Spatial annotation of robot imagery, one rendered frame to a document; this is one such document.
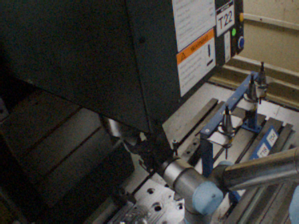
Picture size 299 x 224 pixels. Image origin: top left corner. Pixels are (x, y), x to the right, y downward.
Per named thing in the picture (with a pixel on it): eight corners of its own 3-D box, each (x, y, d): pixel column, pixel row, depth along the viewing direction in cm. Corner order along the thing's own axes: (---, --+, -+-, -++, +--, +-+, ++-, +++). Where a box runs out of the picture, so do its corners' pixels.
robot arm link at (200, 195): (201, 223, 77) (202, 205, 71) (173, 197, 84) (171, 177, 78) (224, 205, 81) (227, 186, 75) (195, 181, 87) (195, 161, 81)
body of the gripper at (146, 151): (137, 163, 94) (163, 189, 87) (132, 143, 88) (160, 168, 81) (157, 150, 97) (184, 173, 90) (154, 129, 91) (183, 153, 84)
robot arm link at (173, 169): (171, 178, 78) (196, 160, 81) (159, 167, 81) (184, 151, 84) (173, 195, 83) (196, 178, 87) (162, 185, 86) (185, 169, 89)
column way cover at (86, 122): (117, 147, 162) (91, 58, 127) (50, 211, 135) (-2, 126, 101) (110, 144, 164) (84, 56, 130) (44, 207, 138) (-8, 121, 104)
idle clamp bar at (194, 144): (203, 149, 153) (203, 139, 149) (176, 189, 138) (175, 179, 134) (194, 146, 156) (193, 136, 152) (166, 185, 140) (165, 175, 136)
